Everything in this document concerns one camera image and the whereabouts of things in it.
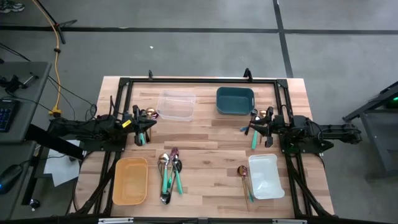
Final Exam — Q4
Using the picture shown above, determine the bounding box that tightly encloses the black keyboard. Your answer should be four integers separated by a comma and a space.
0, 98, 18, 134

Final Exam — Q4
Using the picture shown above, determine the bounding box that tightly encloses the silver bracket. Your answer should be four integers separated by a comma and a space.
272, 218, 308, 224
98, 217, 134, 224

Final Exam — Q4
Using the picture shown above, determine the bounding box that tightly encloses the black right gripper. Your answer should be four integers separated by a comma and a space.
249, 106, 285, 147

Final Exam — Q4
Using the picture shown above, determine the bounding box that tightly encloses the orange plastic bin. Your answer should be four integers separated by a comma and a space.
112, 156, 149, 207

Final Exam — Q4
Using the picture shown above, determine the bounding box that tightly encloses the clear plastic bin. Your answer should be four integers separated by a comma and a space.
156, 90, 197, 122

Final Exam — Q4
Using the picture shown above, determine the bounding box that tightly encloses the white paper sheet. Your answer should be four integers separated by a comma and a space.
43, 139, 82, 187

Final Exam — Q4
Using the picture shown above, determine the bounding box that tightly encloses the grey desk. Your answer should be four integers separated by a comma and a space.
0, 61, 53, 144
0, 141, 38, 220

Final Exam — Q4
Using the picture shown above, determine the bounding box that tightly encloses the black tripod stand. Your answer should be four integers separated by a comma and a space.
30, 0, 78, 45

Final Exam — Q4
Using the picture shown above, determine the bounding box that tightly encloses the black desk clamp device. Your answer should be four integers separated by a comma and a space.
0, 72, 40, 94

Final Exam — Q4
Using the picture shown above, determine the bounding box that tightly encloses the yellow power cable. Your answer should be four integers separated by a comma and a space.
30, 0, 62, 118

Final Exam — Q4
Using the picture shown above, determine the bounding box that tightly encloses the person's shoe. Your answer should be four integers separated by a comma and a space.
0, 0, 25, 14

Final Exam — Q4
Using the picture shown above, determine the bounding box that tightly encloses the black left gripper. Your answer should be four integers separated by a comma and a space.
123, 105, 157, 147

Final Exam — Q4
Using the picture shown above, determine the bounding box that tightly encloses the black diagonal beam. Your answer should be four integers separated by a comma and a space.
24, 123, 86, 161

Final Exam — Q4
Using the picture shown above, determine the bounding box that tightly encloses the dark teal plastic bin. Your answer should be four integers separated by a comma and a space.
216, 86, 256, 116

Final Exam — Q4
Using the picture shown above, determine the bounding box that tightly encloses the white plastic bin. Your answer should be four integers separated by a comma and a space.
248, 153, 286, 200

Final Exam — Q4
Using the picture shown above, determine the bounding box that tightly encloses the grey metal cart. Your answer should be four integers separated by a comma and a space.
341, 80, 398, 182

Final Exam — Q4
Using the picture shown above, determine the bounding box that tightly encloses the black computer mouse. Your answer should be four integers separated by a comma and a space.
0, 164, 24, 196

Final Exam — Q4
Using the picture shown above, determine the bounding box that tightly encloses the black aluminium table frame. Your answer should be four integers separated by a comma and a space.
70, 76, 336, 224

